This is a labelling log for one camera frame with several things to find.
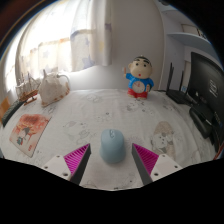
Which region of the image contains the large white conch shell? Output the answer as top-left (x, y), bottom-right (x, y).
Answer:
top-left (37, 68), bottom-right (71, 108)

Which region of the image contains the light blue computer mouse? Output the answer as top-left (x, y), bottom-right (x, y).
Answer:
top-left (99, 128), bottom-right (127, 165)

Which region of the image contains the black keyboard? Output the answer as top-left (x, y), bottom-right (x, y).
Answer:
top-left (0, 99), bottom-right (26, 128)

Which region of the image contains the white star-print curtain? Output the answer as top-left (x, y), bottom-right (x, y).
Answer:
top-left (14, 0), bottom-right (113, 88)

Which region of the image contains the orange printed mouse pad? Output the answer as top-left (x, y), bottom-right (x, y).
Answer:
top-left (9, 113), bottom-right (52, 159)

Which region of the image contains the black box device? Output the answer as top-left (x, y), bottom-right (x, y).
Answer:
top-left (188, 103), bottom-right (218, 139)

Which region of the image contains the orange wooden chair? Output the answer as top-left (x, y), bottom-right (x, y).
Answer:
top-left (0, 97), bottom-right (12, 121)

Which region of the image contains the black router with antennas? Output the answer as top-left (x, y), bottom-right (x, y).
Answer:
top-left (165, 62), bottom-right (193, 105)

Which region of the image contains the black monitor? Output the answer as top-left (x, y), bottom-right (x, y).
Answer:
top-left (187, 51), bottom-right (224, 153)

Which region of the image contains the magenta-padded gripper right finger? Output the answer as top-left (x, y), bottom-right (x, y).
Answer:
top-left (131, 143), bottom-right (184, 186)

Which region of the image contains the white shelf unit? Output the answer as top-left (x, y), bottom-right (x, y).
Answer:
top-left (159, 6), bottom-right (214, 91)

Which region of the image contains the white printed tablecloth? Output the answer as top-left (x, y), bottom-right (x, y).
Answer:
top-left (0, 88), bottom-right (218, 191)

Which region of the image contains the wooden model sailing ship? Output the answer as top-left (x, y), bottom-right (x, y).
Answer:
top-left (15, 71), bottom-right (42, 104)

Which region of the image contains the cartoon boy figurine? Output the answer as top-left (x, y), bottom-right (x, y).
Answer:
top-left (123, 55), bottom-right (155, 100)

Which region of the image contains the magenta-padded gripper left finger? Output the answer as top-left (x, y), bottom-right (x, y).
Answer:
top-left (40, 143), bottom-right (92, 186)

